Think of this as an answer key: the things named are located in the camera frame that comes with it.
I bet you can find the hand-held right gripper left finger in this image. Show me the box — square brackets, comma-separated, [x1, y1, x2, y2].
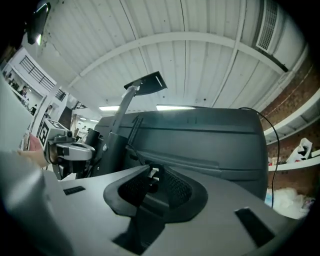
[103, 165, 151, 216]

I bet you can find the thin black cable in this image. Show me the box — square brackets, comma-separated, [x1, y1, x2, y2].
[237, 106, 280, 209]

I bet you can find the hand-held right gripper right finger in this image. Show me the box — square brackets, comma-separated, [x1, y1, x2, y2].
[159, 164, 209, 224]

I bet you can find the pile of clear plastic wrap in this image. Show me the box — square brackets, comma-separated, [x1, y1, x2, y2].
[265, 186, 312, 220]

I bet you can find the white wall shelf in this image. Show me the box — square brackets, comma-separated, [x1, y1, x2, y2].
[267, 154, 320, 173]
[262, 87, 320, 146]

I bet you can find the white ceiling air vent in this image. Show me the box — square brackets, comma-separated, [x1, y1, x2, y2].
[255, 0, 280, 54]

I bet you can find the black balcony railing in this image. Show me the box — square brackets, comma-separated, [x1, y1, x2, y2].
[19, 55, 55, 85]

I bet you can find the white plastic bag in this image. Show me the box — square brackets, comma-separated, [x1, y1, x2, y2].
[286, 137, 314, 164]

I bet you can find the long ceiling light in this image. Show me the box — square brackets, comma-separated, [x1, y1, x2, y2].
[98, 104, 121, 112]
[155, 104, 199, 112]

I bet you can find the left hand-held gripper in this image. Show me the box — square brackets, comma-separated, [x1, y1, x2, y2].
[36, 118, 97, 180]

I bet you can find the person's left forearm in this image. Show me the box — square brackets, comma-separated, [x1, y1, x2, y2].
[16, 147, 51, 169]

